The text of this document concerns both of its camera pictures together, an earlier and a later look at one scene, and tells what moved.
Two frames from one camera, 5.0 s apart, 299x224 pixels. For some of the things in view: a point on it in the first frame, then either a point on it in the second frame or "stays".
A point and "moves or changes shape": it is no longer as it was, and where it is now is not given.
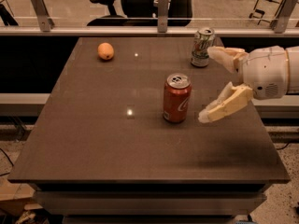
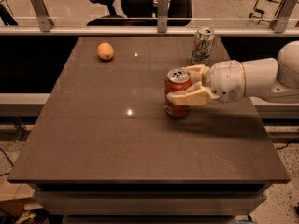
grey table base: (151, 203) stays
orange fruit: (106, 50) stays
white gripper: (265, 71) to (224, 79)
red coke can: (177, 94) moves or changes shape
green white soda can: (203, 39) stays
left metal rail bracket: (38, 5) stays
